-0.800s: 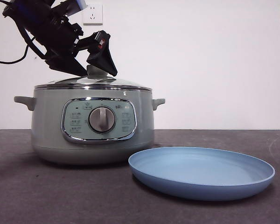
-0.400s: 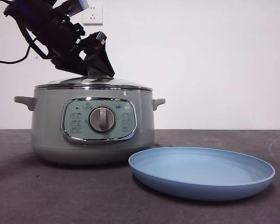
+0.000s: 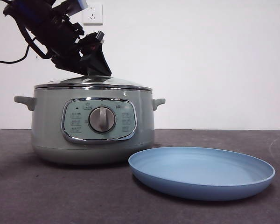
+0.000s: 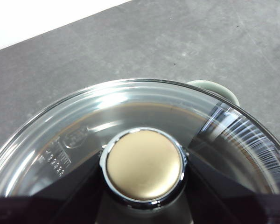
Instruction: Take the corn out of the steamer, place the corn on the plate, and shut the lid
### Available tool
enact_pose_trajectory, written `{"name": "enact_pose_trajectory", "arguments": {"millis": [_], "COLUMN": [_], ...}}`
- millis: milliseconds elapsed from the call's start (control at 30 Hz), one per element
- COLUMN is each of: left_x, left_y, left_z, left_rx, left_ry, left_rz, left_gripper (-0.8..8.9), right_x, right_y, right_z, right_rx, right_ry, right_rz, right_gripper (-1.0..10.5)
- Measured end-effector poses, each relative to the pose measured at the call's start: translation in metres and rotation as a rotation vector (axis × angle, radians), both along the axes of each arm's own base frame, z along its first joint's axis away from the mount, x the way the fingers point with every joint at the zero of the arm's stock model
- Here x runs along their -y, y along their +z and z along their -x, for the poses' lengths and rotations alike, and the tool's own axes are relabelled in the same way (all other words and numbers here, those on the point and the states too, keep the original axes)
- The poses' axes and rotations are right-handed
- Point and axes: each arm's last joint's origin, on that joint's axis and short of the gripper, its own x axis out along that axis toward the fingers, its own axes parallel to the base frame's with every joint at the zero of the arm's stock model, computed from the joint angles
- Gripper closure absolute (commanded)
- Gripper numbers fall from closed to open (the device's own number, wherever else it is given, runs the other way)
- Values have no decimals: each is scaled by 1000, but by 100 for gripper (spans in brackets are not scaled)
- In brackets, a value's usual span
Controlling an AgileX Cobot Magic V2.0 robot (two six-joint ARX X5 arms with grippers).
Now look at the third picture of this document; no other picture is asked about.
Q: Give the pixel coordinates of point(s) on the white wall socket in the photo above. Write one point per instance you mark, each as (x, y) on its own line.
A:
(93, 16)

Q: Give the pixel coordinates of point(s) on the glass lid with green knob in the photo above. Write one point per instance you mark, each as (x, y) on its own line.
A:
(121, 83)

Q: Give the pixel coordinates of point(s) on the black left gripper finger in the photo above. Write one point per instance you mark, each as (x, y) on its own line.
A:
(67, 64)
(95, 61)

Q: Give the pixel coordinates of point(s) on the blue round plate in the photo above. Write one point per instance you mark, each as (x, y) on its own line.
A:
(200, 186)

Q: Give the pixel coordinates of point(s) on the pale green electric steamer pot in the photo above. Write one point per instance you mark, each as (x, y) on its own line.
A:
(49, 130)

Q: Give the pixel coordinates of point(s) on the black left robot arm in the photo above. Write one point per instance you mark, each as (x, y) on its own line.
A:
(49, 25)

